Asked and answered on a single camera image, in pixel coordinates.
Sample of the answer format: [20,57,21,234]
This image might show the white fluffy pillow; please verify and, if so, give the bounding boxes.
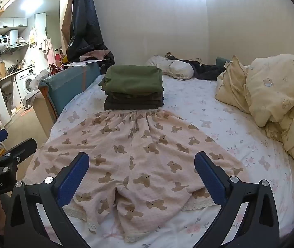
[145,55,195,80]

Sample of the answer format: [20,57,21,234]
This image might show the white water heater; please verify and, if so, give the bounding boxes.
[0,30,19,55]

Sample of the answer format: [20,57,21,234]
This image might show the white paper sheet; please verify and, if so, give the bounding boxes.
[64,60,102,67]

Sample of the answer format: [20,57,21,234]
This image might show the white floral bed sheet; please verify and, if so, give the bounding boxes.
[23,74,294,248]

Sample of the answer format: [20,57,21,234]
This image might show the black hanging garment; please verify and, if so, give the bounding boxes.
[66,0,116,69]

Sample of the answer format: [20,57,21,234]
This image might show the white wall cabinets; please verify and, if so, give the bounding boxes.
[0,18,29,29]

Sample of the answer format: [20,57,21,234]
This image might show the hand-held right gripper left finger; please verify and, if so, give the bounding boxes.
[5,152,90,248]

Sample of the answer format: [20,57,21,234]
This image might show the dark brown folded garment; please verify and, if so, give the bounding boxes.
[105,90,164,103]

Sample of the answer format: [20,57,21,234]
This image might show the green folded garment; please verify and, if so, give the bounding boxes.
[98,64,163,99]

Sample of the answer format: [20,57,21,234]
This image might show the pale yellow duvet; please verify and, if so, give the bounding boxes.
[215,54,294,212]

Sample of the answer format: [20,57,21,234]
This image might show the pink bear-print pants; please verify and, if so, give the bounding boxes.
[24,109,244,243]

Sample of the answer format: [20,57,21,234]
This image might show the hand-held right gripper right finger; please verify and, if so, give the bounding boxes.
[194,151,280,248]

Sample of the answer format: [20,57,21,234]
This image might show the teal padded bed board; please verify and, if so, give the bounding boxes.
[38,61,101,124]
[215,56,231,69]

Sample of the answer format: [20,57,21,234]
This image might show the pink cloth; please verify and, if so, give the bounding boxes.
[79,50,108,60]

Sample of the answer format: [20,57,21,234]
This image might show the pink hanging towel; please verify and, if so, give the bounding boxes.
[46,38,56,65]

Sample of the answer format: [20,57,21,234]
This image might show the dark crumpled clothing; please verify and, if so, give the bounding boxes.
[165,52,227,81]

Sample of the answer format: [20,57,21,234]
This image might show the white washing machine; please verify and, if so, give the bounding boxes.
[15,67,40,102]

